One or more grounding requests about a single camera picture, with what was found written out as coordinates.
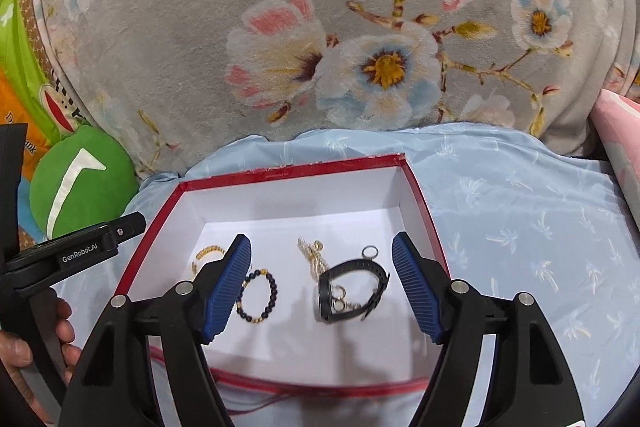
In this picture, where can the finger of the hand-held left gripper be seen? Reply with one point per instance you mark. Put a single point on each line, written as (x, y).
(131, 227)

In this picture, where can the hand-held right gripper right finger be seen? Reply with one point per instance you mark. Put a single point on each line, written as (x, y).
(415, 287)

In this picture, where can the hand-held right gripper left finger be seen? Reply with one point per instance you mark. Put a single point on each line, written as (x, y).
(230, 287)

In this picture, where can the black wristwatch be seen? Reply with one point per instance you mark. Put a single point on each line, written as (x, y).
(350, 267)

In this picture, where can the red gift box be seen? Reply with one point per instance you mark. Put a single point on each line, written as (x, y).
(300, 207)

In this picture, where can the person's left hand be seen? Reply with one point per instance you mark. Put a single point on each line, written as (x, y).
(64, 314)

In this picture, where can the green round pillow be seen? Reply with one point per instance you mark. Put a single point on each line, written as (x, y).
(100, 192)

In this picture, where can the light blue bedsheet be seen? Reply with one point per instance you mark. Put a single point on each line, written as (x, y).
(525, 207)

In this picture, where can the colourful printed mat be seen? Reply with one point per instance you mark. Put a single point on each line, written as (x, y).
(30, 82)

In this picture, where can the pink cloth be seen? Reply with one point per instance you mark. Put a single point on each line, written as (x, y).
(620, 122)

